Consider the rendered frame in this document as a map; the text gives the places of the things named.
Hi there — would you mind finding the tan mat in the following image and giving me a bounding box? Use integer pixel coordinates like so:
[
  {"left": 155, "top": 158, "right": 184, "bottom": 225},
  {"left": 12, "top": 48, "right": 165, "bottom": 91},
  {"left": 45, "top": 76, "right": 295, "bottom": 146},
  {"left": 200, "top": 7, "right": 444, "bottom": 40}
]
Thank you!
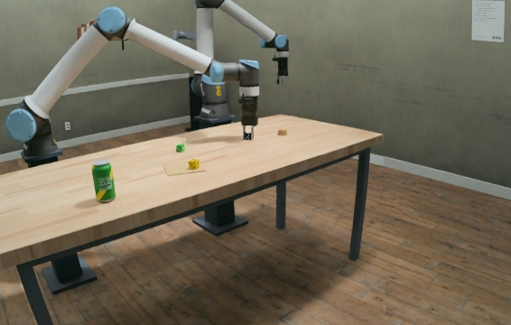
[{"left": 163, "top": 161, "right": 207, "bottom": 177}]

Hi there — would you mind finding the wooden table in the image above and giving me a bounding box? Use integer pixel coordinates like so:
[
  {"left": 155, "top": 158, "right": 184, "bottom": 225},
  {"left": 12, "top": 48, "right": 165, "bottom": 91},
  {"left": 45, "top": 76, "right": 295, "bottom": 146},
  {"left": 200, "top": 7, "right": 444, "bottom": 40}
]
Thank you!
[{"left": 0, "top": 113, "right": 385, "bottom": 325}]

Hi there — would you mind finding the black box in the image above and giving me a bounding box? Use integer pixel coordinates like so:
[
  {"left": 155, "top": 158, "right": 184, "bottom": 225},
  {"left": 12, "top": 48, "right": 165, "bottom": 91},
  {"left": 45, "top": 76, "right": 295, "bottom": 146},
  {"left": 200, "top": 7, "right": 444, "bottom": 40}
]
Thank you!
[{"left": 185, "top": 75, "right": 203, "bottom": 133}]

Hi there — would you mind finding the green can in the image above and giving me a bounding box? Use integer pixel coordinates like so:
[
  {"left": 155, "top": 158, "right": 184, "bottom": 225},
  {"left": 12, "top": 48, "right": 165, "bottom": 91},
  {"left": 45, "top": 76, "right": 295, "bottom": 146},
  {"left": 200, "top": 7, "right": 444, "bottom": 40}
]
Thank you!
[{"left": 91, "top": 158, "right": 117, "bottom": 204}]

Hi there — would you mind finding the white paper sheet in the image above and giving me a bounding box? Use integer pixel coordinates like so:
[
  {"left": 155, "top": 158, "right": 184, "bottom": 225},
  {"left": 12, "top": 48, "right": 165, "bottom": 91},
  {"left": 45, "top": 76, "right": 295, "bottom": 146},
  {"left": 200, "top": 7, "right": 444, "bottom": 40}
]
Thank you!
[{"left": 471, "top": 0, "right": 506, "bottom": 43}]

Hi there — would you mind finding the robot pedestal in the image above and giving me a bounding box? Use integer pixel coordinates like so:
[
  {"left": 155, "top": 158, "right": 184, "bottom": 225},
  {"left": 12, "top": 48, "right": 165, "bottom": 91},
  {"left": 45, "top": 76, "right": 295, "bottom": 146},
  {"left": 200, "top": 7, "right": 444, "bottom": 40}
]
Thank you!
[
  {"left": 20, "top": 148, "right": 98, "bottom": 295},
  {"left": 191, "top": 113, "right": 250, "bottom": 237}
]

